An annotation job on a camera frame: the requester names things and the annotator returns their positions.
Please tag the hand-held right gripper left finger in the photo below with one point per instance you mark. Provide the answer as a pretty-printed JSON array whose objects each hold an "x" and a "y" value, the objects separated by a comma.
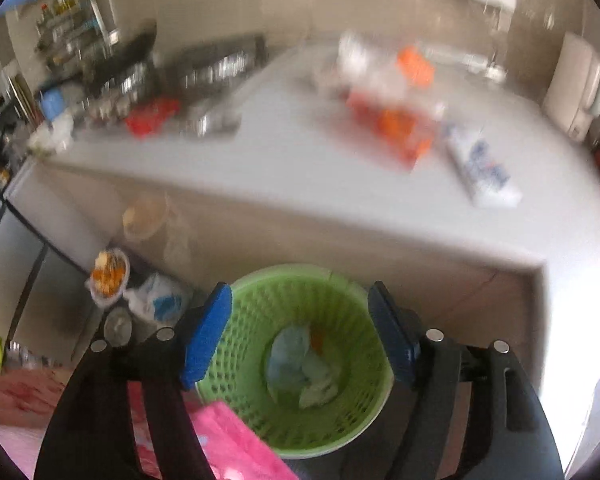
[{"x": 207, "y": 340}]

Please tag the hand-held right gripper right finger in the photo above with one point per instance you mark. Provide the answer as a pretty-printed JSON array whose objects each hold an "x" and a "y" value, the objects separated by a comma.
[{"x": 392, "y": 340}]

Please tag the green plastic basket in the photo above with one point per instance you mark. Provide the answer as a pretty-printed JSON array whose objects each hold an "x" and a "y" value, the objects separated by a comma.
[{"x": 240, "y": 405}]

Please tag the red clear snack bag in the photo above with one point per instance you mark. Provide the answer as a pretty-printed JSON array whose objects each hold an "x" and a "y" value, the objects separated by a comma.
[{"x": 392, "y": 127}]

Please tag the white plastic bag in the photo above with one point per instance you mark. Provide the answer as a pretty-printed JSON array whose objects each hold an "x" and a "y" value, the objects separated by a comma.
[{"x": 150, "y": 300}]

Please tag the glass jar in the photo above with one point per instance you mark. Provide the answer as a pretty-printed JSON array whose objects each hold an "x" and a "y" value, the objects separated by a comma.
[{"x": 117, "y": 327}]

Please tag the crumpled white blue wrapper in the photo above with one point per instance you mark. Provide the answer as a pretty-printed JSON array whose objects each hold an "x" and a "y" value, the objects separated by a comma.
[{"x": 300, "y": 365}]

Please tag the pink printed mat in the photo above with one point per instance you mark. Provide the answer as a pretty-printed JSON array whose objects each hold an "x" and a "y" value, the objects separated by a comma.
[{"x": 230, "y": 440}]

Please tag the bowl with orange food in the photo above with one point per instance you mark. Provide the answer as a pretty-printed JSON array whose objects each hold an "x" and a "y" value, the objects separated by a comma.
[{"x": 110, "y": 272}]

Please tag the clear plastic cup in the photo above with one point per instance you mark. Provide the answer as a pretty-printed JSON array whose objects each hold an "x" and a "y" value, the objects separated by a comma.
[{"x": 142, "y": 217}]

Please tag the white blue tissue packet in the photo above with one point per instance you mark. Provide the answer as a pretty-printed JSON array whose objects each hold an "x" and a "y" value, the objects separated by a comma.
[{"x": 485, "y": 170}]

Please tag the small red packet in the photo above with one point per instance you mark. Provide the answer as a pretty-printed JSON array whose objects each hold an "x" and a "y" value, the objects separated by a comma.
[{"x": 150, "y": 117}]

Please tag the gas stove with foil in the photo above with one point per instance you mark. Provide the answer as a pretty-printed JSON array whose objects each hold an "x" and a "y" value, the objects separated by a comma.
[{"x": 215, "y": 67}]

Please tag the blue cloth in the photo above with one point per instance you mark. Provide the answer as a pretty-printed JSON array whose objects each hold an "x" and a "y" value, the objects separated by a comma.
[{"x": 52, "y": 102}]

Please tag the black frying pan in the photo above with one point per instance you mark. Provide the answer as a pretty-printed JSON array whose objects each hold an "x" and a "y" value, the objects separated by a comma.
[{"x": 130, "y": 52}]

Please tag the white electric kettle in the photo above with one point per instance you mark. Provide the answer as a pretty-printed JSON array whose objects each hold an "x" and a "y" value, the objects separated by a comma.
[{"x": 570, "y": 85}]

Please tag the metal spice rack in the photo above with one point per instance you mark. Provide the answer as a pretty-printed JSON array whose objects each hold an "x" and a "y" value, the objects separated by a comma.
[{"x": 65, "y": 25}]

